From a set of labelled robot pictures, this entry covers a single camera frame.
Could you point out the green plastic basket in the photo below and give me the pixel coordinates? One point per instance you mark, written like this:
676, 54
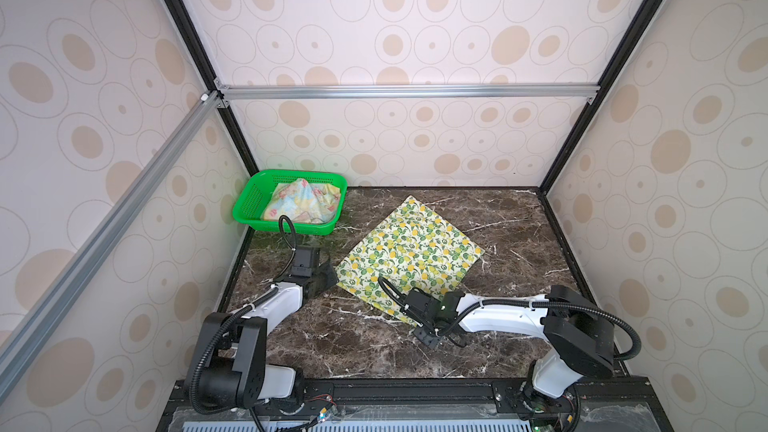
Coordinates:
258, 191

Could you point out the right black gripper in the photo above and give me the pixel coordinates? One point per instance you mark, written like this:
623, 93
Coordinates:
427, 343

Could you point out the back aluminium rail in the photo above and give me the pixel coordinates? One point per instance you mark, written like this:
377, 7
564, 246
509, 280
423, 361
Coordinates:
227, 93

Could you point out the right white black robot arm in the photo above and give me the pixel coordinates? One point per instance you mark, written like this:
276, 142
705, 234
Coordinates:
580, 335

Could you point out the right black frame post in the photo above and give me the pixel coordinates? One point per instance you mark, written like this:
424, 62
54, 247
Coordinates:
638, 26

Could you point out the black frame post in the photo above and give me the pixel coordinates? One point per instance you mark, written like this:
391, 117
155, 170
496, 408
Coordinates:
196, 49
638, 26

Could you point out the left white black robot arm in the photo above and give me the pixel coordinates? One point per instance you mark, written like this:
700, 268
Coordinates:
229, 368

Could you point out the pastel floral skirt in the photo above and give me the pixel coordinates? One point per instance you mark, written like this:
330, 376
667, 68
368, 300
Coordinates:
303, 202

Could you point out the aluminium rail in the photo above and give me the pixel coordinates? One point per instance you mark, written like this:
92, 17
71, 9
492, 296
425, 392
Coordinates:
49, 311
227, 93

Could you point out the left aluminium rail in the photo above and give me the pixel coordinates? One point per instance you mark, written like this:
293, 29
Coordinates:
49, 311

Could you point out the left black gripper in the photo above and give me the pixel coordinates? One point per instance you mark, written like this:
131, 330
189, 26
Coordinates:
329, 276

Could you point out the left black frame post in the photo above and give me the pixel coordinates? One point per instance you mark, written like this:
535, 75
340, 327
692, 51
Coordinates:
196, 49

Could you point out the lemon print skirt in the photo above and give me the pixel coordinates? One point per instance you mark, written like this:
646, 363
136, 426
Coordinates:
412, 247

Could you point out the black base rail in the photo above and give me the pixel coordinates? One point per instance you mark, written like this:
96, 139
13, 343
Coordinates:
625, 403

